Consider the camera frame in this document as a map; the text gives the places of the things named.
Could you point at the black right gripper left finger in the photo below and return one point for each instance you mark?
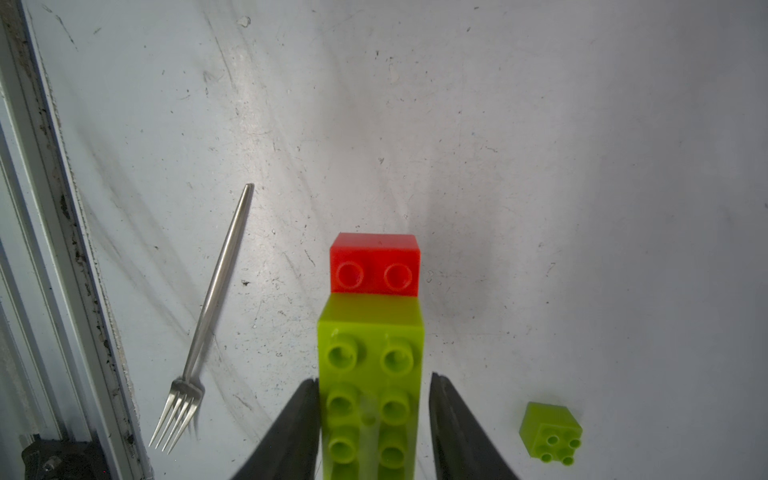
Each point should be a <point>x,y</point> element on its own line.
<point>289,449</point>

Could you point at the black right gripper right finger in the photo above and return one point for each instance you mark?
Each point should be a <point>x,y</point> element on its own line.
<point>461,448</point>

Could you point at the lime green 2x2 brick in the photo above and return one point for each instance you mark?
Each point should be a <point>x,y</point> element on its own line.
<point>550,433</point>

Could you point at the lime green 2x4 brick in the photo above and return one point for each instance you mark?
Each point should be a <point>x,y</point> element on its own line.
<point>370,353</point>

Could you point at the red 2x4 brick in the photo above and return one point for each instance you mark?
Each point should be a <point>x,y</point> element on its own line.
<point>381,264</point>

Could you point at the silver metal fork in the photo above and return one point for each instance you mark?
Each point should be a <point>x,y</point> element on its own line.
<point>185,395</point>

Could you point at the aluminium mounting rail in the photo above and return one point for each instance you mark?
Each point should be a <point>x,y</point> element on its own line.
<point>61,380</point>

